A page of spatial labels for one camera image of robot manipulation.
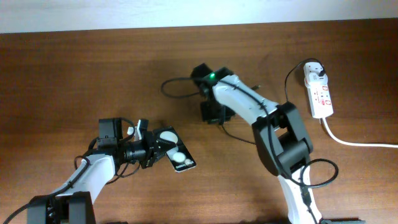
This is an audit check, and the white charger plug adapter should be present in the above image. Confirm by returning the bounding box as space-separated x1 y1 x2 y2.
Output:
303 62 326 82

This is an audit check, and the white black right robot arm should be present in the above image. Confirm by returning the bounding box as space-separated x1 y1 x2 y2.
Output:
189 63 325 223

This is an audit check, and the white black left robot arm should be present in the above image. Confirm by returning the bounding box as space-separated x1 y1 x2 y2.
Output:
26 131 178 223

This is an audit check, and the white power strip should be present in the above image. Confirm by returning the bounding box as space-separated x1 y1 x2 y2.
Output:
304 75 333 119

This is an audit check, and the black charging cable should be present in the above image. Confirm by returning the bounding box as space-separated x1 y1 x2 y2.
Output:
222 57 326 146

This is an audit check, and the white power strip cord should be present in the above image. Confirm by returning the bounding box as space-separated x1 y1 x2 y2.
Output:
320 116 398 149

